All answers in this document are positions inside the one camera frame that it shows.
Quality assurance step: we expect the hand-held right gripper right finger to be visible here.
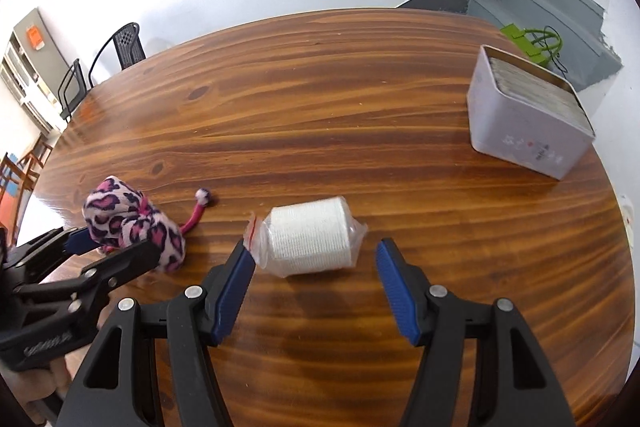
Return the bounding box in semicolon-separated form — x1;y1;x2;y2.
376;238;573;427

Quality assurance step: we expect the white gauze roll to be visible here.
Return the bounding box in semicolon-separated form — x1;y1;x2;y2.
243;195;367;279

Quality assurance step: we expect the green paper bag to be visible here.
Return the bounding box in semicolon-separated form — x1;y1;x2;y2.
500;23;565;66

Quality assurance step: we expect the black mesh back chair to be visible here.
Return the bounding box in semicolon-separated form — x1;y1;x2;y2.
87;22;147;88

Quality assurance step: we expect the grey metal tin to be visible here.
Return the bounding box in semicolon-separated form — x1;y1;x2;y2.
466;44;597;181

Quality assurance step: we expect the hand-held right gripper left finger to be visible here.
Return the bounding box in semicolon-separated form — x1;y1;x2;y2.
57;239;257;427

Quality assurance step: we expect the white shelf unit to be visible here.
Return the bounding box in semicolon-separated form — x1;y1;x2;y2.
0;42;56;138

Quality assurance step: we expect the grey cabinet with orange label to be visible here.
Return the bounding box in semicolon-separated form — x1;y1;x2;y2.
12;7;73;78

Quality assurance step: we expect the wooden chair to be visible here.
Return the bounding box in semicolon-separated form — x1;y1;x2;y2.
0;139;53;253

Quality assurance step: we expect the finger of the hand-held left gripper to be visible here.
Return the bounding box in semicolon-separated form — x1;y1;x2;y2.
12;239;161;308
7;227;98;283

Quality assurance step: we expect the pink leopard plush toy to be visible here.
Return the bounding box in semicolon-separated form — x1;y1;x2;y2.
82;176;212;275

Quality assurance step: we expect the black frame chair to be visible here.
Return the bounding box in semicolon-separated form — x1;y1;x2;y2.
56;58;91;124

